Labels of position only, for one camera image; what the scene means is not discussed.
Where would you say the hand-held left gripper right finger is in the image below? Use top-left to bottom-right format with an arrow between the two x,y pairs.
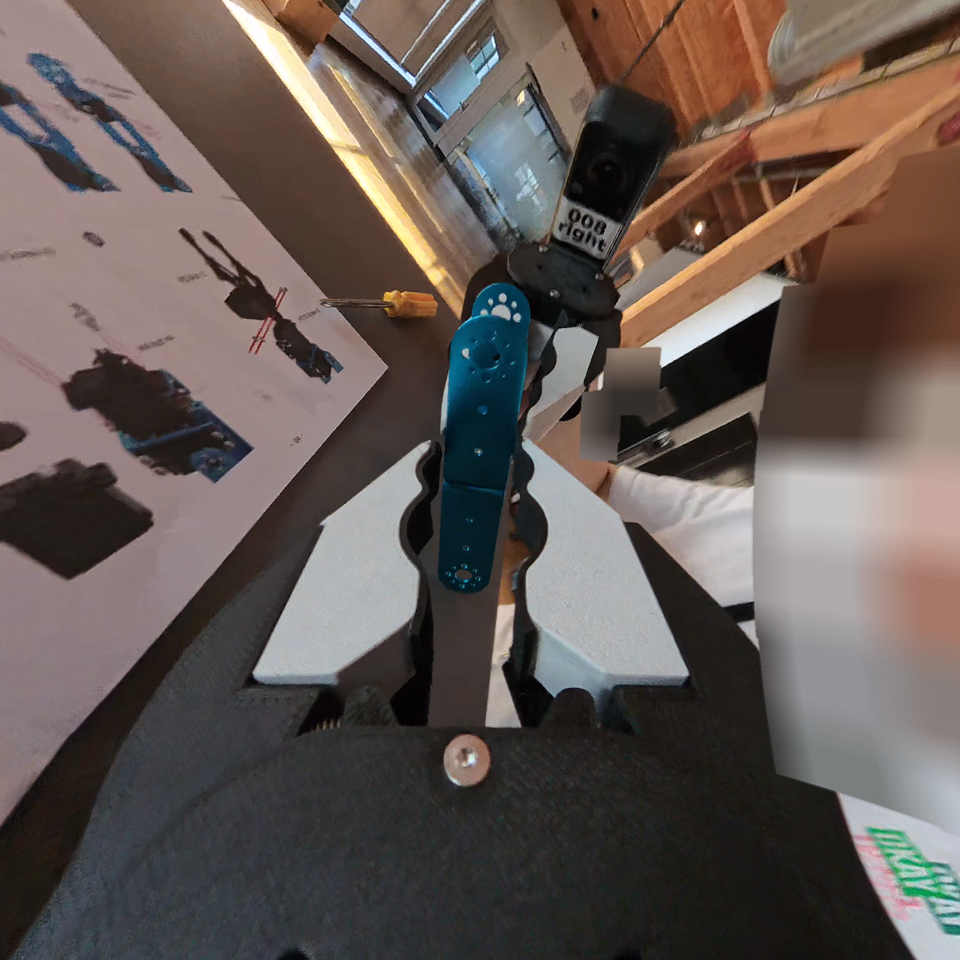
512,438 -> 691,691

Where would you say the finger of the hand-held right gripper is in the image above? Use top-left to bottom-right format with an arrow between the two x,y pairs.
523,322 -> 603,445

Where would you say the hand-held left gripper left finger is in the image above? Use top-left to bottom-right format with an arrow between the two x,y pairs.
253,441 -> 444,687

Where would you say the printed instruction sheet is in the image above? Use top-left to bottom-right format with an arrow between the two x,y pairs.
0,0 -> 390,826

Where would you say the cardboard box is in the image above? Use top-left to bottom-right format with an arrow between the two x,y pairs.
261,0 -> 354,45

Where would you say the yellow-handled screwdriver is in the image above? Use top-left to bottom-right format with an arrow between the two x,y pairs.
319,290 -> 439,321

